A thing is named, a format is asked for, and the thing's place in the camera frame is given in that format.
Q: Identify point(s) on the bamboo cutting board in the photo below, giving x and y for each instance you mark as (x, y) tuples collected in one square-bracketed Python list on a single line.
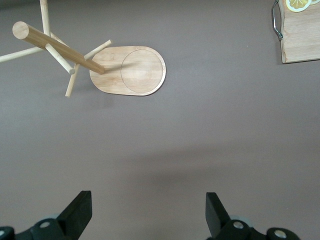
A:
[(302, 35)]

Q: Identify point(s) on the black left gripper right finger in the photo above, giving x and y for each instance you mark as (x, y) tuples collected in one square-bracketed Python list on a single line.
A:
[(217, 217)]

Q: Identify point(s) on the brown table cover mat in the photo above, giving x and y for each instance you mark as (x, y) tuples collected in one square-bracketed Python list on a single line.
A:
[(175, 130)]

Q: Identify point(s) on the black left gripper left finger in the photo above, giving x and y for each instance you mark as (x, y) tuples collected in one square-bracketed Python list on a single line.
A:
[(75, 215)]

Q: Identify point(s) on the wooden cup rack with pegs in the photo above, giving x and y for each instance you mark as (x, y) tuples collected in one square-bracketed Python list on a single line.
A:
[(140, 72)]

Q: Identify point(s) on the lemon slice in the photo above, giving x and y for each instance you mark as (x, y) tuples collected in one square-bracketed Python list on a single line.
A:
[(297, 5)]

